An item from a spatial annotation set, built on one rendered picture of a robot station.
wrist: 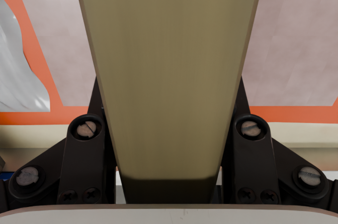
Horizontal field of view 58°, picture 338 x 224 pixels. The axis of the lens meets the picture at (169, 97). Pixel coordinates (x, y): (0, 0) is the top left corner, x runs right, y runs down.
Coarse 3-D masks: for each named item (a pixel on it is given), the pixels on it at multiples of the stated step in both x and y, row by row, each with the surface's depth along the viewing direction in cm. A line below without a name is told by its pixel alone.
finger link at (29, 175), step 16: (96, 80) 12; (96, 96) 11; (96, 112) 11; (64, 144) 10; (32, 160) 9; (48, 160) 9; (112, 160) 11; (16, 176) 9; (32, 176) 9; (48, 176) 9; (16, 192) 9; (32, 192) 9; (48, 192) 9
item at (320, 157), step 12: (12, 156) 39; (24, 156) 39; (36, 156) 39; (312, 156) 39; (324, 156) 39; (336, 156) 39; (12, 168) 38; (324, 168) 38; (336, 168) 38; (120, 180) 40
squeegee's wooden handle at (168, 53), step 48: (96, 0) 5; (144, 0) 4; (192, 0) 4; (240, 0) 5; (96, 48) 5; (144, 48) 5; (192, 48) 5; (240, 48) 5; (144, 96) 6; (192, 96) 6; (144, 144) 7; (192, 144) 7; (144, 192) 9; (192, 192) 9
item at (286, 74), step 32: (32, 0) 24; (64, 0) 24; (288, 0) 25; (320, 0) 25; (32, 32) 27; (64, 32) 27; (256, 32) 27; (288, 32) 27; (320, 32) 27; (32, 64) 30; (64, 64) 30; (256, 64) 30; (288, 64) 30; (320, 64) 30; (64, 96) 33; (256, 96) 33; (288, 96) 33; (320, 96) 33
